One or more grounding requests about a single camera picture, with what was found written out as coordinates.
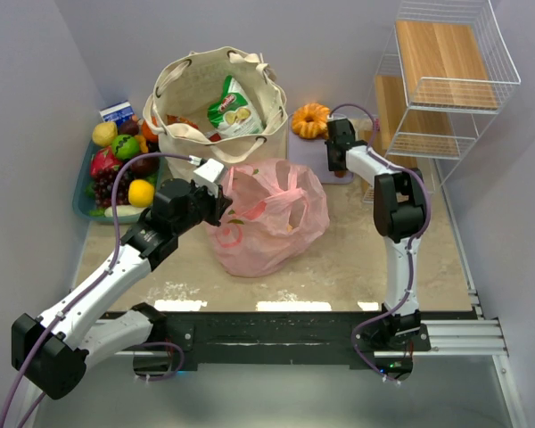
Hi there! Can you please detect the pink plastic grocery bag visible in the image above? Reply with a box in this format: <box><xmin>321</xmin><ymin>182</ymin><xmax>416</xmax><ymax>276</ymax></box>
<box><xmin>206</xmin><ymin>159</ymin><xmax>330</xmax><ymax>277</ymax></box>

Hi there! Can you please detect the large red cookie bag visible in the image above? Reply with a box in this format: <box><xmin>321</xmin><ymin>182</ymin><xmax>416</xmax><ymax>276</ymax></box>
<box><xmin>166</xmin><ymin>114</ymin><xmax>200</xmax><ymax>135</ymax></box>

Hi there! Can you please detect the green white chips bag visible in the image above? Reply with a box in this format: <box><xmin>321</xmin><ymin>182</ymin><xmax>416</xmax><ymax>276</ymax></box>
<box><xmin>207</xmin><ymin>75</ymin><xmax>264</xmax><ymax>139</ymax></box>

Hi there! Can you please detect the cream canvas tote bag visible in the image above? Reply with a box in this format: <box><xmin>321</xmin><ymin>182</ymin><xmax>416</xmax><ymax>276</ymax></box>
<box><xmin>143</xmin><ymin>46</ymin><xmax>288</xmax><ymax>177</ymax></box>

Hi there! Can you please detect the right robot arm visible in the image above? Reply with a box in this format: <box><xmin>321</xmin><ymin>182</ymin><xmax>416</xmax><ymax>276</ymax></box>
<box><xmin>325</xmin><ymin>116</ymin><xmax>432</xmax><ymax>349</ymax></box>

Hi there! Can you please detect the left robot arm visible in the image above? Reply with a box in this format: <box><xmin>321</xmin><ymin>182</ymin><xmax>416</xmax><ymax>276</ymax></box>
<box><xmin>12</xmin><ymin>175</ymin><xmax>232</xmax><ymax>399</ymax></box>

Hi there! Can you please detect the lavender food tray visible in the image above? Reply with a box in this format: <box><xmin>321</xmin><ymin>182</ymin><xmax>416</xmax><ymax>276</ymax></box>
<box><xmin>287</xmin><ymin>117</ymin><xmax>354</xmax><ymax>185</ymax></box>

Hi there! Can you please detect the orange bundt cake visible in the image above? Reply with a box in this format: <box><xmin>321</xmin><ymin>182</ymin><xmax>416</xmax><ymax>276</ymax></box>
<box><xmin>291</xmin><ymin>103</ymin><xmax>331</xmax><ymax>140</ymax></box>

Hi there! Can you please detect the round yellow orange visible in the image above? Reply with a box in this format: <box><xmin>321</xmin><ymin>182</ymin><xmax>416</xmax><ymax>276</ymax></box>
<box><xmin>128</xmin><ymin>179</ymin><xmax>155</xmax><ymax>208</ymax></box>

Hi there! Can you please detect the pale white cucumber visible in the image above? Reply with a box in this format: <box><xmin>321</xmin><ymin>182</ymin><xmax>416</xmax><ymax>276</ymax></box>
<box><xmin>103</xmin><ymin>205</ymin><xmax>144</xmax><ymax>218</ymax></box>

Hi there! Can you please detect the orange fruit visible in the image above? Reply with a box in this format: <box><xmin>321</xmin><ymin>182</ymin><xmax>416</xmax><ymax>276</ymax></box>
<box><xmin>141</xmin><ymin>119</ymin><xmax>159</xmax><ymax>144</ymax></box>

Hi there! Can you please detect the green fruit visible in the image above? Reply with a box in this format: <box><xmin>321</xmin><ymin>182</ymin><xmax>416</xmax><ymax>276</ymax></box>
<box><xmin>111</xmin><ymin>135</ymin><xmax>141</xmax><ymax>161</ymax></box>

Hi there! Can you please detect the dark plum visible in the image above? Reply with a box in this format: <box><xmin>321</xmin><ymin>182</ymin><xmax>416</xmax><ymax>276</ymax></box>
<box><xmin>118</xmin><ymin>119</ymin><xmax>139</xmax><ymax>136</ymax></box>

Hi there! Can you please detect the pink dragon fruit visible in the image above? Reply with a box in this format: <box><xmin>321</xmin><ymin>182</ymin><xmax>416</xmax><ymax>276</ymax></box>
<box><xmin>89</xmin><ymin>146</ymin><xmax>122</xmax><ymax>179</ymax></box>

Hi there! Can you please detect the yellow lemon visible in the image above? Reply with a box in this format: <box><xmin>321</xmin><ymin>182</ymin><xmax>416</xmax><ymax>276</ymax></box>
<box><xmin>91</xmin><ymin>121</ymin><xmax>118</xmax><ymax>147</ymax></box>

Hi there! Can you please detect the teal fruit bin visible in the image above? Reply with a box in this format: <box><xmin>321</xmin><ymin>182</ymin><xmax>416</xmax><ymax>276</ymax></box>
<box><xmin>72</xmin><ymin>141</ymin><xmax>166</xmax><ymax>225</ymax></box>

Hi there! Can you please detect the blue white carton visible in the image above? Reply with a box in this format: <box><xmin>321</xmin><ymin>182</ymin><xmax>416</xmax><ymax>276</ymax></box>
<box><xmin>99</xmin><ymin>101</ymin><xmax>135</xmax><ymax>126</ymax></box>

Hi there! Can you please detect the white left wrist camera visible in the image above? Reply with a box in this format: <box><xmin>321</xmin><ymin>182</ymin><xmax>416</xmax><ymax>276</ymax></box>
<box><xmin>189</xmin><ymin>155</ymin><xmax>227</xmax><ymax>197</ymax></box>

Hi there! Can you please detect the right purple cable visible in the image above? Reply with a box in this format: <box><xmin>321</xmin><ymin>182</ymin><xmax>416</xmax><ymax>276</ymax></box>
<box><xmin>327</xmin><ymin>103</ymin><xmax>432</xmax><ymax>380</ymax></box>

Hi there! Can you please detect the purple cable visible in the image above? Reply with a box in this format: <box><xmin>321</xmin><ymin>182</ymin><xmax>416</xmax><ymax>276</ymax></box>
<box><xmin>0</xmin><ymin>152</ymin><xmax>202</xmax><ymax>428</ymax></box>
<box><xmin>327</xmin><ymin>103</ymin><xmax>432</xmax><ymax>380</ymax></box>

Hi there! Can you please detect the white wire shelf rack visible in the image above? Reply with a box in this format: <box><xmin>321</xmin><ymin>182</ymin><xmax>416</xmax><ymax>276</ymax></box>
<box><xmin>368</xmin><ymin>1</ymin><xmax>522</xmax><ymax>193</ymax></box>

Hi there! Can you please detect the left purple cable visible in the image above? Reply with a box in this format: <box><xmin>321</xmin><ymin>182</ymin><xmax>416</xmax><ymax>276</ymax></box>
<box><xmin>0</xmin><ymin>152</ymin><xmax>202</xmax><ymax>428</ymax></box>

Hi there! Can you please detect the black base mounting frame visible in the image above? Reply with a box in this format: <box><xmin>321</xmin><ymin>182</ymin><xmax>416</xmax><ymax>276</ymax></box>
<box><xmin>115</xmin><ymin>307</ymin><xmax>432</xmax><ymax>383</ymax></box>

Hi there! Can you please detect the aluminium table frame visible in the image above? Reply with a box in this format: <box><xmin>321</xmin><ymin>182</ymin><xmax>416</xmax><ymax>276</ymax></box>
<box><xmin>17</xmin><ymin>276</ymin><xmax>531</xmax><ymax>428</ymax></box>

